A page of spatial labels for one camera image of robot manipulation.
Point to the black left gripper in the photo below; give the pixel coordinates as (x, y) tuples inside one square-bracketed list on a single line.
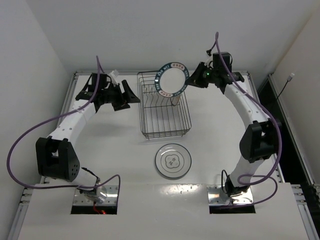
[(120, 95)]

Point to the green rimmed white plate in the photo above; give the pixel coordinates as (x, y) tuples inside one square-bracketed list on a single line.
[(170, 79)]

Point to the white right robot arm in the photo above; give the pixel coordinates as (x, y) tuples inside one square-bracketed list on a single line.
[(262, 137)]

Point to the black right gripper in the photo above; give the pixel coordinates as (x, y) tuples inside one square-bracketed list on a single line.
[(196, 78)]

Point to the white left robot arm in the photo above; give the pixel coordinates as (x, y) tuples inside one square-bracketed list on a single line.
[(55, 154)]

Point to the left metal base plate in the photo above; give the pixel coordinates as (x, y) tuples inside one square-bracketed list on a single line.
[(106, 195)]

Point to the metal base plate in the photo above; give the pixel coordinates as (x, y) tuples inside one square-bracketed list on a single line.
[(217, 198), (106, 195)]

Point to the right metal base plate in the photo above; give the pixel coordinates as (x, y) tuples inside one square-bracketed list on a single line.
[(217, 198)]

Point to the grey wire dish rack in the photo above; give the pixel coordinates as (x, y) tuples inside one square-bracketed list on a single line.
[(157, 117)]

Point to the grey rimmed clear plate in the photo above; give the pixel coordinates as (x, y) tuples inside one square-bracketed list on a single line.
[(172, 161)]

